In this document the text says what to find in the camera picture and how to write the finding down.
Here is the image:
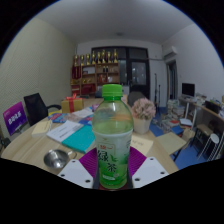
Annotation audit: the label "pink flowers in white pot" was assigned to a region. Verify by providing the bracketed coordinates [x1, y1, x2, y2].
[130, 97, 157, 135]

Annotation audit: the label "purple sign board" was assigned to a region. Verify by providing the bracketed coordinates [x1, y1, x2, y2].
[2, 101, 28, 136]

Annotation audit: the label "green tea drink bottle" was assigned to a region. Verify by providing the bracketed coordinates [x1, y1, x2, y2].
[91, 83, 135, 190]

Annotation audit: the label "brown wooden stool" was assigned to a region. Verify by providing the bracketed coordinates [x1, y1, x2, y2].
[194, 124, 214, 144]

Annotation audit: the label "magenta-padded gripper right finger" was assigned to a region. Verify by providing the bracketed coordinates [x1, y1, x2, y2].
[127, 146, 170, 189]

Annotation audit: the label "teal book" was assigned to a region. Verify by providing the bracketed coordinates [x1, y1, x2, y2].
[61, 124, 97, 154]

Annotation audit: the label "black framed glass door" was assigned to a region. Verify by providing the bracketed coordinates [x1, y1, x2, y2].
[91, 46, 150, 99]

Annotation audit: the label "cluttered wooden side desk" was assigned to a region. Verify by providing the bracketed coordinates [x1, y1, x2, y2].
[179, 94, 224, 161]

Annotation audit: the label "light wooden side table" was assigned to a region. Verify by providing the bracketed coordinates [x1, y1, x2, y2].
[156, 132, 187, 161]

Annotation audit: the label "blue red patterned book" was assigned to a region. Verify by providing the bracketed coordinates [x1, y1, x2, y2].
[48, 112, 73, 124]

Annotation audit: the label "grey office chair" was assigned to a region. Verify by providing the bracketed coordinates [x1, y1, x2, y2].
[127, 90, 148, 108]

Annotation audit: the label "small steel cup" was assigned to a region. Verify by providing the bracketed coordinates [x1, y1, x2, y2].
[43, 149, 78, 169]

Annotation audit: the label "white wall air conditioner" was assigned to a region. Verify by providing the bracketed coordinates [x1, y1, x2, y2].
[162, 45, 179, 58]

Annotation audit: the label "beige notebook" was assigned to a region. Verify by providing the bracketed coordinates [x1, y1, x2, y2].
[31, 119, 53, 138]

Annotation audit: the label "yellow gift box red ribbon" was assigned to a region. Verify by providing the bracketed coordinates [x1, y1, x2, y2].
[60, 93, 85, 114]

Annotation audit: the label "black computer monitor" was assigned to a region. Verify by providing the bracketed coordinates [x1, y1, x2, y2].
[181, 82, 196, 98]

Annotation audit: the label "white round stool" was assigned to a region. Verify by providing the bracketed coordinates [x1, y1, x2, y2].
[198, 133, 221, 161]

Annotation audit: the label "stack of books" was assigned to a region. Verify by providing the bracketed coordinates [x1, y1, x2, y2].
[165, 98, 184, 118]

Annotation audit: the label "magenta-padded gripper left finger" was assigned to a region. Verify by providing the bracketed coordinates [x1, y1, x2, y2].
[57, 147, 100, 189]

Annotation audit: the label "white printed booklet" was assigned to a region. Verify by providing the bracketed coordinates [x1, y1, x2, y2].
[45, 119, 84, 144]

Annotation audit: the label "wooden shelf unit with trophies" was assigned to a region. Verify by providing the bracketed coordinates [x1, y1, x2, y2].
[69, 48, 121, 98]

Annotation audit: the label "black office chair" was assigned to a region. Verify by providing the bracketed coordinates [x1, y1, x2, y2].
[23, 92, 63, 127]

